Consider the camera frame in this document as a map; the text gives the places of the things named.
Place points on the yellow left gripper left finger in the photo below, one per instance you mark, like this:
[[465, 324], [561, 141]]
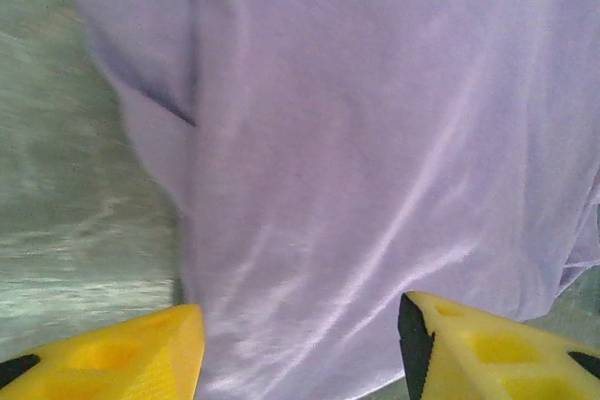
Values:
[[131, 362]]

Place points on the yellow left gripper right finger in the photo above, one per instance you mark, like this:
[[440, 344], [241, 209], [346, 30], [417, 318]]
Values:
[[492, 362]]

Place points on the purple t-shirt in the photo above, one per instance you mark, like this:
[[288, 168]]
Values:
[[351, 137]]

